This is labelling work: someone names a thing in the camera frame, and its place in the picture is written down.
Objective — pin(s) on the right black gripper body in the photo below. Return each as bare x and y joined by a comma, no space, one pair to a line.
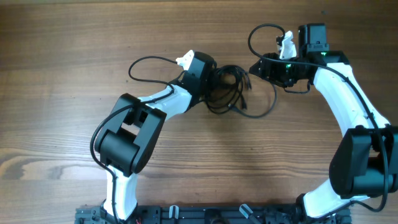
282,74

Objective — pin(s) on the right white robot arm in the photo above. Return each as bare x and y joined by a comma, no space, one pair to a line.
365,163

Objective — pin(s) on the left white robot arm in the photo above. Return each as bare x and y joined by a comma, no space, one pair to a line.
124,141

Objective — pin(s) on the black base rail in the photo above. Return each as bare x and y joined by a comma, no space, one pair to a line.
280,213

